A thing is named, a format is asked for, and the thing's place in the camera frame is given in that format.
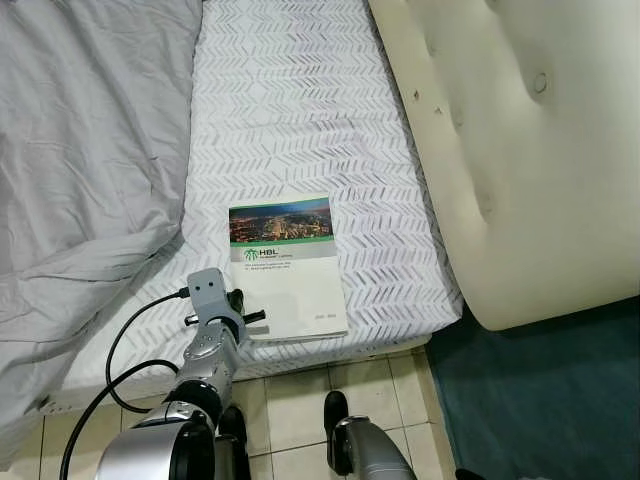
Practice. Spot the cream tufted headboard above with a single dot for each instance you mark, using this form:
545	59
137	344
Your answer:
530	150

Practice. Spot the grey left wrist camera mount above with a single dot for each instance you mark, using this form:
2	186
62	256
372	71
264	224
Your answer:
208	293

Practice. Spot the grey bed blanket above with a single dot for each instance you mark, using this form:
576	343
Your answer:
80	150

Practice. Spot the robot left leg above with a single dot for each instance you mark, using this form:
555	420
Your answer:
234	435

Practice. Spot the white book with city photo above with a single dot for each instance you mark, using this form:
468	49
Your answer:
295	280

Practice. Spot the mattress with white patterned sheet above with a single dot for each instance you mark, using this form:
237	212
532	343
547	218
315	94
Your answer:
300	120

